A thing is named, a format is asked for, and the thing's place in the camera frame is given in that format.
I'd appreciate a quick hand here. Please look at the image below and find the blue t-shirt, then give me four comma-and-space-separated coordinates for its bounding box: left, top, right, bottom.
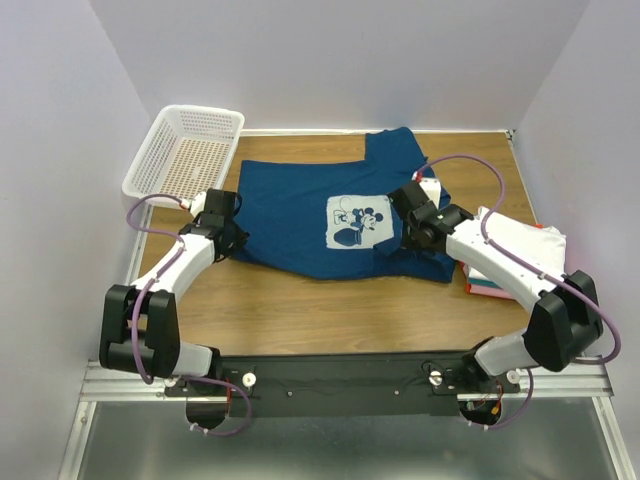
233, 127, 456, 283

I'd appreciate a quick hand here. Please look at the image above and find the pink folded t-shirt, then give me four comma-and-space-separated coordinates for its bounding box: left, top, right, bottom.
481, 285, 514, 300

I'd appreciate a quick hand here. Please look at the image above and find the aluminium frame rail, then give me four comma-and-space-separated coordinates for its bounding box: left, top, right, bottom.
79, 361, 614, 402

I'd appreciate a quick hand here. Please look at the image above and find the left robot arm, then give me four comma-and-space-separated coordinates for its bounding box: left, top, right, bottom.
99, 188, 249, 395

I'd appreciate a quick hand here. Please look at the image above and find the white plastic laundry basket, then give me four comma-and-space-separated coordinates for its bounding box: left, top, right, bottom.
121, 105, 245, 210

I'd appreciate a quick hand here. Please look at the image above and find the white folded t-shirt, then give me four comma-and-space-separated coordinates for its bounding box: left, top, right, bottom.
461, 213, 566, 289

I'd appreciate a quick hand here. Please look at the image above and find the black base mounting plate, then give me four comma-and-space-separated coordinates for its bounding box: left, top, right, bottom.
165, 350, 520, 418

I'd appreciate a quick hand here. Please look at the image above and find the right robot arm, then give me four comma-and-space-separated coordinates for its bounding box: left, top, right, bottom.
388, 180, 603, 392

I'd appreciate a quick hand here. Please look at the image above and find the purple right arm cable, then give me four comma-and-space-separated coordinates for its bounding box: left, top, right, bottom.
412, 153, 624, 432

